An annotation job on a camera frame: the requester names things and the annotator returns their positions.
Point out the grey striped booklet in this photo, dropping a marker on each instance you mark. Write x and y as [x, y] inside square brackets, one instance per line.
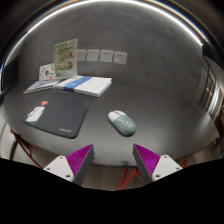
[40, 86]

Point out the black mouse pad with print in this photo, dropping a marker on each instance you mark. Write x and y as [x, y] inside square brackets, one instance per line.
[58, 113]

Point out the red metal table frame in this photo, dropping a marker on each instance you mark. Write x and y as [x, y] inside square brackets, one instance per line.
[123, 180]

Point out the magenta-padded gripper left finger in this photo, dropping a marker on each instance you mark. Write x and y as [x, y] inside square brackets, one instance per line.
[63, 168]

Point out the black framed glass door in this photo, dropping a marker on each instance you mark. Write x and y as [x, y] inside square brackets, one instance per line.
[211, 90]

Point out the white book with blue band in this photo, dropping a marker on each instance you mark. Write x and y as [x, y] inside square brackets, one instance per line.
[88, 85]

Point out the green menu sign stand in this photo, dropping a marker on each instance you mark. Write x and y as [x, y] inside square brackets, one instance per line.
[65, 58]

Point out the small white illustrated card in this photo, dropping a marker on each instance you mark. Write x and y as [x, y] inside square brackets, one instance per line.
[46, 71]

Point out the white and green computer mouse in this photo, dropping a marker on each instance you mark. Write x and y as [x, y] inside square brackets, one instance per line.
[122, 123]

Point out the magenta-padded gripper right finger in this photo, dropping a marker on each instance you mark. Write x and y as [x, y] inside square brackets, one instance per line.
[160, 166]

